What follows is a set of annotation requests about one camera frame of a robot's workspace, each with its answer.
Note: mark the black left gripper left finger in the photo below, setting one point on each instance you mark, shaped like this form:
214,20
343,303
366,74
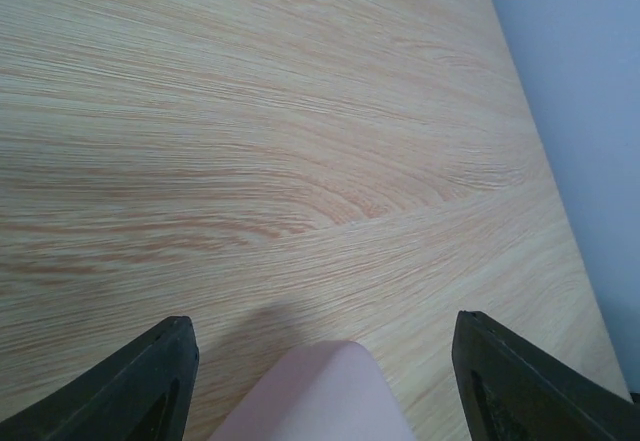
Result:
142,391

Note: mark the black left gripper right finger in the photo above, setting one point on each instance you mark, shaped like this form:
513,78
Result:
512,390

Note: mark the pink grey glasses case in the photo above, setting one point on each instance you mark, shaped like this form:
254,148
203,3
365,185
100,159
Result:
330,390

